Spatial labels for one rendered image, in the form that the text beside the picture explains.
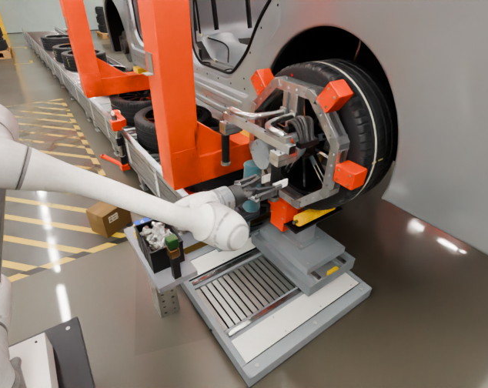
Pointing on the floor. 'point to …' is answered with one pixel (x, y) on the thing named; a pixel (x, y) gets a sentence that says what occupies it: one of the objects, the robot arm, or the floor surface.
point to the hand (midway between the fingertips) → (275, 180)
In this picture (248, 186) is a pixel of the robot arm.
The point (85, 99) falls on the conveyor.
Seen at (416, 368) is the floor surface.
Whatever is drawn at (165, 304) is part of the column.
